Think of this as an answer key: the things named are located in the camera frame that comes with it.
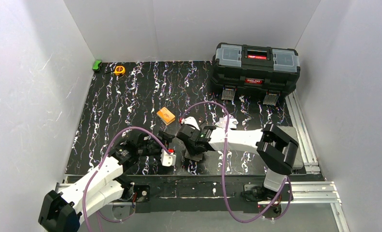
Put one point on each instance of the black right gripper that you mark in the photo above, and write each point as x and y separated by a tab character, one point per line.
193	150

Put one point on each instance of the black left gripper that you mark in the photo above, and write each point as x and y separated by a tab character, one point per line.
160	146

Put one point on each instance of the orange credit card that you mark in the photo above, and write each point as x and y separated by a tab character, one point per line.
166	115

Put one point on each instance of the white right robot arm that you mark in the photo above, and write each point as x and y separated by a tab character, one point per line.
275	147

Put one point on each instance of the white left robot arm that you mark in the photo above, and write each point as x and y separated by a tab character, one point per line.
66	210

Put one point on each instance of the yellow tape measure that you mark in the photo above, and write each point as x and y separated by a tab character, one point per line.
119	70

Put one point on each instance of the green small tool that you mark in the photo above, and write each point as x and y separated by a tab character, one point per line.
97	66

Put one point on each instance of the black toolbox with clear lids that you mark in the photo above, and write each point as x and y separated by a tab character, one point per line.
264	73

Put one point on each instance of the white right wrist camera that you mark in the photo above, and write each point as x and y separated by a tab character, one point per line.
189	121

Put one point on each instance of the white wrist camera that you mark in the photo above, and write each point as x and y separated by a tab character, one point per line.
189	121
168	158

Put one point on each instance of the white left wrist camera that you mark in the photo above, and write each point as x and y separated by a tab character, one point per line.
168	158

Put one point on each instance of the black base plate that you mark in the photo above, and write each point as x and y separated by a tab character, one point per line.
191	193

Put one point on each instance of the aluminium frame rails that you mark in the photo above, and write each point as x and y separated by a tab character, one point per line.
307	184

